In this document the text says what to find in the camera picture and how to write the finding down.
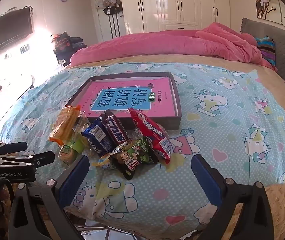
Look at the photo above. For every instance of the blue cartoon cat bedsheet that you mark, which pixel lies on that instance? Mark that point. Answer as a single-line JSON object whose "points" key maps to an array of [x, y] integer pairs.
{"points": [[220, 130]]}

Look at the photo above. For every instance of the black bag with orange print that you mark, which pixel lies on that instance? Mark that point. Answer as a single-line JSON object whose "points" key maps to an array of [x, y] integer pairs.
{"points": [[62, 42]]}

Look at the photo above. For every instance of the orange cracker packet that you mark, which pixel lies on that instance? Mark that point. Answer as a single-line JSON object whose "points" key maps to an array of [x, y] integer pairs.
{"points": [[63, 125]]}

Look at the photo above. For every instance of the yellow candy bag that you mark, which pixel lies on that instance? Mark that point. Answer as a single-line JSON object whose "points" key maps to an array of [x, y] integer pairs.
{"points": [[105, 163]]}

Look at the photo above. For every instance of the dark chocolate bar packet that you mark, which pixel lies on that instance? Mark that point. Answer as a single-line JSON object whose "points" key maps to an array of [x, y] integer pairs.
{"points": [[115, 130]]}

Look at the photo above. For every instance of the striped pillow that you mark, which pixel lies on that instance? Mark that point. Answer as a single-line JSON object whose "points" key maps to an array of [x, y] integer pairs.
{"points": [[266, 50]]}

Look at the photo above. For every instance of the red candy bag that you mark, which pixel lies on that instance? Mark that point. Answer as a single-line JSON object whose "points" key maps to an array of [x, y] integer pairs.
{"points": [[150, 132]]}

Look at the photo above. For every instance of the beige bed sheet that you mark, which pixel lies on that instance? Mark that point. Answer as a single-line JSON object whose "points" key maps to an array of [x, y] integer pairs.
{"points": [[157, 58]]}

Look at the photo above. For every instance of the wall socket panel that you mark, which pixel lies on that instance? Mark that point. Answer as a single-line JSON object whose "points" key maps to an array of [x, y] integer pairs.
{"points": [[25, 48]]}

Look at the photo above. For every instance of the grey shallow cardboard box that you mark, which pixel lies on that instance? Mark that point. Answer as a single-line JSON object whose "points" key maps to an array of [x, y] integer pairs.
{"points": [[162, 122]]}

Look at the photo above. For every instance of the green black pea snack packet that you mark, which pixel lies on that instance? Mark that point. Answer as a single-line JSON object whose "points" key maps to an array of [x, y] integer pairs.
{"points": [[127, 160]]}

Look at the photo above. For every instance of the floral wall painting panel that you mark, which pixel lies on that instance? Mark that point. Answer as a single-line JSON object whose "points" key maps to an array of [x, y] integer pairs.
{"points": [[267, 0]]}

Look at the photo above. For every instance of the white wardrobe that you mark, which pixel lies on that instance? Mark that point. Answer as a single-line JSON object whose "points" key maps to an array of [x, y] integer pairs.
{"points": [[172, 5]]}

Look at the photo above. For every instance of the white door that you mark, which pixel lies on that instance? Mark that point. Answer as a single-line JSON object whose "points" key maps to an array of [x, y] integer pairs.
{"points": [[98, 25]]}

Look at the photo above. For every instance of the hanging bags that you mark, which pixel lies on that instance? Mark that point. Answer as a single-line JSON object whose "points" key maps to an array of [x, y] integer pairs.
{"points": [[110, 1]]}

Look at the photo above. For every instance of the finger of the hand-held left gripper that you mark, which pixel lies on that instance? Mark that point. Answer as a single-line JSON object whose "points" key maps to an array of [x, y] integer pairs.
{"points": [[42, 157], [13, 146]]}

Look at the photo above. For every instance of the beige fluffy rug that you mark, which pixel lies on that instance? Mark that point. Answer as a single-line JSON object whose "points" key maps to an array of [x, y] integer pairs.
{"points": [[282, 205]]}

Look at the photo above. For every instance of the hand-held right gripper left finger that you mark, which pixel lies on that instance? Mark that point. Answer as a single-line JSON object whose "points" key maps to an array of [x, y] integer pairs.
{"points": [[75, 177]]}

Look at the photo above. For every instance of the pink and blue book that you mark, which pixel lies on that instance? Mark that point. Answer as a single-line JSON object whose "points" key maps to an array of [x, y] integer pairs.
{"points": [[122, 100]]}

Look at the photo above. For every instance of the pink blanket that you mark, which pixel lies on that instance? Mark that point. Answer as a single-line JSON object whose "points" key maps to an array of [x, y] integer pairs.
{"points": [[170, 45]]}

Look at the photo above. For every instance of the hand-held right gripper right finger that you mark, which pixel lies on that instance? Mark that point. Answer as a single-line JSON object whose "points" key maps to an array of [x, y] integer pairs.
{"points": [[205, 177]]}

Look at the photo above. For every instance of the wall-mounted black television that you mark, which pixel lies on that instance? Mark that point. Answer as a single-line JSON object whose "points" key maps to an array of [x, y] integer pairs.
{"points": [[7, 32]]}

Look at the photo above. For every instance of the pile of dark clothes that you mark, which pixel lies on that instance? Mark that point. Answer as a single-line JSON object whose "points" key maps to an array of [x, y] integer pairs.
{"points": [[77, 42]]}

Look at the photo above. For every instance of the blue biscuit packet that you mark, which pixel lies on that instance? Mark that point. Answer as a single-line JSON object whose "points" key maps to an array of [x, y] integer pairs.
{"points": [[96, 135]]}

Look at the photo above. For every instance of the green cake packet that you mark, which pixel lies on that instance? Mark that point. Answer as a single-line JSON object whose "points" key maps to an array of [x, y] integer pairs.
{"points": [[70, 151]]}

